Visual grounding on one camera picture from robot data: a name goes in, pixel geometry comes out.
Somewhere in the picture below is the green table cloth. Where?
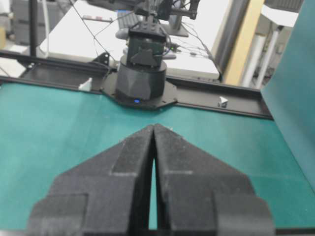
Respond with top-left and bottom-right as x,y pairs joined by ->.
0,84 -> 315,230

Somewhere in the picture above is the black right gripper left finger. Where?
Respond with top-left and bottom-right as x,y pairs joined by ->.
26,125 -> 154,236

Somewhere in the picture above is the white clip on rail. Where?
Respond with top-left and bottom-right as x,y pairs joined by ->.
218,96 -> 228,108

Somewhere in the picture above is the green backdrop cloth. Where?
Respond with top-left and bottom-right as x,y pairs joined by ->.
261,0 -> 315,187

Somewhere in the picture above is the black aluminium frame rail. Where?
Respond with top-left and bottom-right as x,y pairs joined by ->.
0,51 -> 273,119

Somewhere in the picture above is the white clip near base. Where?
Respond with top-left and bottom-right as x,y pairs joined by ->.
78,77 -> 93,92

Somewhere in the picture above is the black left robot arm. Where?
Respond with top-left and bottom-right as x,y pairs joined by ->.
100,0 -> 178,110

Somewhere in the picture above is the black vertical pole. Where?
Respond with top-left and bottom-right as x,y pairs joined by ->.
29,0 -> 38,57

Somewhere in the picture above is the black monitor stand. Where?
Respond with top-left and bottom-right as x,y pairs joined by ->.
163,0 -> 200,37

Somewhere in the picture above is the dark keyboard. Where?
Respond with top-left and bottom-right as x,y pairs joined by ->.
117,11 -> 141,29

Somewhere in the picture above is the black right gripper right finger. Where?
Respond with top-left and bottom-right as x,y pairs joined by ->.
154,124 -> 275,236

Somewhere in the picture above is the white desk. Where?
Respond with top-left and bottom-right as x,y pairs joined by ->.
39,0 -> 219,80

